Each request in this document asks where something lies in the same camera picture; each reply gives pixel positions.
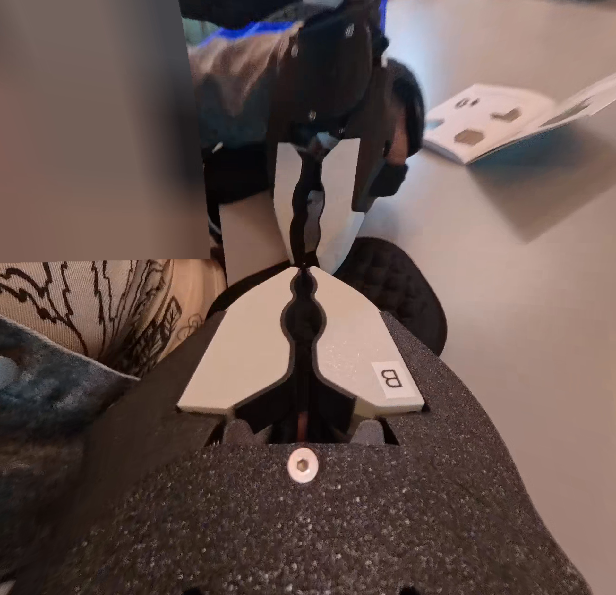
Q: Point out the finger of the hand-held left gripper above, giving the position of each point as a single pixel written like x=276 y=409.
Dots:
x=286 y=191
x=339 y=205

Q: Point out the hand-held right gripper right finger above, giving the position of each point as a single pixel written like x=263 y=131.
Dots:
x=356 y=354

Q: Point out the dark patterned cloth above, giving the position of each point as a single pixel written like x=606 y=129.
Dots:
x=43 y=412

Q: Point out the large blue plastic bin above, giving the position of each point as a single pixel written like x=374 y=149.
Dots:
x=260 y=28

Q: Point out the black quilted seat cushion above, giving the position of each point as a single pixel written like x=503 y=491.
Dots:
x=394 y=287

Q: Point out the person's left hand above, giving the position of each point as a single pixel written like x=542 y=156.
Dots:
x=397 y=145

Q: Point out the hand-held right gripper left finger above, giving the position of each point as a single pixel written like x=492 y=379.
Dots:
x=240 y=354

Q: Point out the lego instruction booklet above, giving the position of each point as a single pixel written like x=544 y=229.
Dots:
x=500 y=118

